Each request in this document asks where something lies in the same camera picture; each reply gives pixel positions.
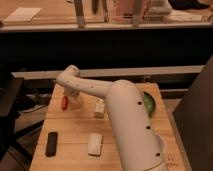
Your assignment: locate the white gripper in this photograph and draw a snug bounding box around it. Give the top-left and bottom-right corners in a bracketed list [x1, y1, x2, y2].
[64, 88, 84, 108]

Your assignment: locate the white sponge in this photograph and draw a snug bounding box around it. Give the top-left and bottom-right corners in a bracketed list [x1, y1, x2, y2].
[88, 133, 103, 156]

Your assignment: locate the green bowl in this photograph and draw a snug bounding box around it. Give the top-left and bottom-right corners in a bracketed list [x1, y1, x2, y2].
[144, 92, 156, 116]

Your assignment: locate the white paper cup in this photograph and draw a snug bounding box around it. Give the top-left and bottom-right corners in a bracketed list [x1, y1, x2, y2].
[156, 135, 166, 155]

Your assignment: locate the white bottle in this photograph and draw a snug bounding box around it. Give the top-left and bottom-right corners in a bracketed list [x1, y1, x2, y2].
[95, 99, 105, 118]

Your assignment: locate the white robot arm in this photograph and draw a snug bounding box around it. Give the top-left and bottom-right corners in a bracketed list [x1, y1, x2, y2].
[56, 65, 169, 171]

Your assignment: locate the white paper sheet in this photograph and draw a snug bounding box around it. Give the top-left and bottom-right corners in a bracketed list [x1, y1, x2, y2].
[5, 7, 41, 22]

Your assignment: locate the black rectangular device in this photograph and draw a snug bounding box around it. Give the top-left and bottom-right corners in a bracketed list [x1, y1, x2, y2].
[45, 132, 58, 157]

